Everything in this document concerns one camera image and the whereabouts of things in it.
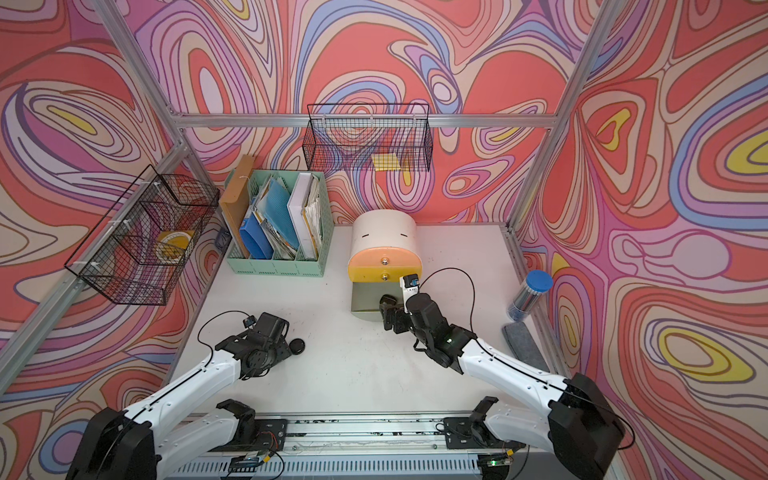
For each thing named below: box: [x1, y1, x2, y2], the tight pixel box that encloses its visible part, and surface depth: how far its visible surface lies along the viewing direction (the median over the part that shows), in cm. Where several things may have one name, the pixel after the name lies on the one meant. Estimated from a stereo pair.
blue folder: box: [240, 212, 274, 260], surface depth 95 cm
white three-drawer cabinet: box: [348, 209, 422, 283], surface depth 88 cm
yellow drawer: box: [348, 265, 423, 283], surface depth 91 cm
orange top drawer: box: [348, 246, 423, 267], surface depth 86 cm
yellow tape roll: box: [155, 230, 194, 263], surface depth 80 cm
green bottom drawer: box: [351, 282, 395, 322], surface depth 94 cm
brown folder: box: [219, 155, 256, 259], surface depth 87 cm
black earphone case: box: [289, 338, 306, 355], surface depth 90 cm
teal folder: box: [256, 178, 299, 249], surface depth 95 cm
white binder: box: [287, 173, 317, 260], surface depth 96 cm
